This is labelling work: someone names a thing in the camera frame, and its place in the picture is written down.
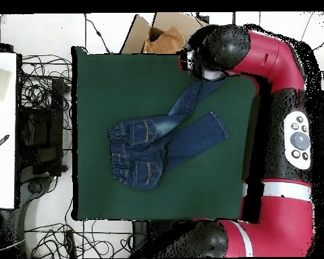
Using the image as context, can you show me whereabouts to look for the blue denim jeans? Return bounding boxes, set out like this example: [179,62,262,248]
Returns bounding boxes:
[107,79,230,191]

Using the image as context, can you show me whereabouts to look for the brown cardboard box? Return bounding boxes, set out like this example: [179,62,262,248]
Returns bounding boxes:
[119,11,210,55]

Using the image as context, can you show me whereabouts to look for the dark green table cloth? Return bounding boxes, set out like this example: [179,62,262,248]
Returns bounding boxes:
[70,45,261,221]

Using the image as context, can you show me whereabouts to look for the black threaded rod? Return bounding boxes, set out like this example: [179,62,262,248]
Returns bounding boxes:
[0,134,11,156]

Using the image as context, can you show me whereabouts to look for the white table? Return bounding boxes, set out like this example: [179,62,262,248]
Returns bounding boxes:
[0,51,18,210]

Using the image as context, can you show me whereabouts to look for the black power strip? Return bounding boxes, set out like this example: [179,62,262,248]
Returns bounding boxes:
[65,229,78,258]

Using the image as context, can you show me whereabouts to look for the black rectangular frame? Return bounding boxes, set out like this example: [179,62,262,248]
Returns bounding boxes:
[196,11,236,26]

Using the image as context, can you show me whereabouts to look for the thin black cable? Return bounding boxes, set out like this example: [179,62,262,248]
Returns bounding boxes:
[84,13,111,54]

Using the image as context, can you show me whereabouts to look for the tangled black cables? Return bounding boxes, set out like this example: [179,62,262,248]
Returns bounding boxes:
[20,53,74,130]
[24,219,146,258]

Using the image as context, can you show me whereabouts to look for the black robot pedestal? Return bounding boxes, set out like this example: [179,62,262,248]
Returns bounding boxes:
[131,219,151,253]

